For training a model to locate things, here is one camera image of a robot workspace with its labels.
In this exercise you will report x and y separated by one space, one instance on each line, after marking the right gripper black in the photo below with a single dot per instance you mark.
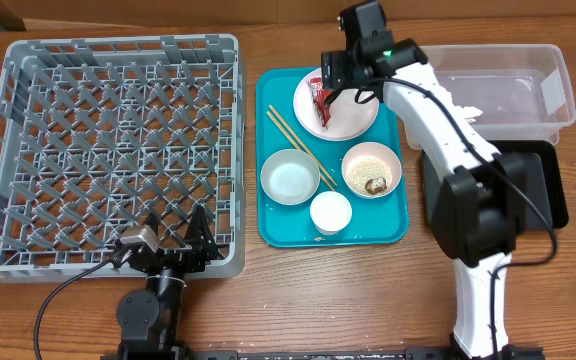
333 70

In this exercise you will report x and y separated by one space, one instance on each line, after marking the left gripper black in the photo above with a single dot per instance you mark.
204 250

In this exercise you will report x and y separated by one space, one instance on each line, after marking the red snack wrapper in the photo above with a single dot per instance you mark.
318 95

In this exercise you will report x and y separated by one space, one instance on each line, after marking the pink bowl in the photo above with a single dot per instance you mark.
379 151

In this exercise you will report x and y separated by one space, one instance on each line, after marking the rice and food leftovers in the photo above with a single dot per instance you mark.
368 176

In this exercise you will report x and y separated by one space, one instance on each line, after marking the grey bowl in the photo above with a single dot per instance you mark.
290 177

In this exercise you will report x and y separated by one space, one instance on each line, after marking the white cup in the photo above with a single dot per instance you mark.
330 212

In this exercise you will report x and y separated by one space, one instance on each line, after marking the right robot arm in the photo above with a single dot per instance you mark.
475 209

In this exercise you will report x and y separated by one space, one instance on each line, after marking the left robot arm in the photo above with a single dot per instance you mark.
149 317

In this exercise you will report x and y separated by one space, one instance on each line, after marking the grey plastic dishwasher rack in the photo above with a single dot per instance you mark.
96 134

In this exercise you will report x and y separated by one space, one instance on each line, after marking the black waste tray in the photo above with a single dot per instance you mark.
543 180

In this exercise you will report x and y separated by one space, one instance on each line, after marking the large pink plate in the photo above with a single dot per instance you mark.
348 118

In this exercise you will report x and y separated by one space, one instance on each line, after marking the wooden chopstick upper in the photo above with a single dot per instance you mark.
300 142

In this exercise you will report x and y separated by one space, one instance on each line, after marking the teal plastic tray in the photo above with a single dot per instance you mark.
374 221

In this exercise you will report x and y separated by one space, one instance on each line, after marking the clear plastic bin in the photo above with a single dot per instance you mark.
523 90

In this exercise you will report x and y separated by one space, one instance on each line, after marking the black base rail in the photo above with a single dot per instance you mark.
318 355

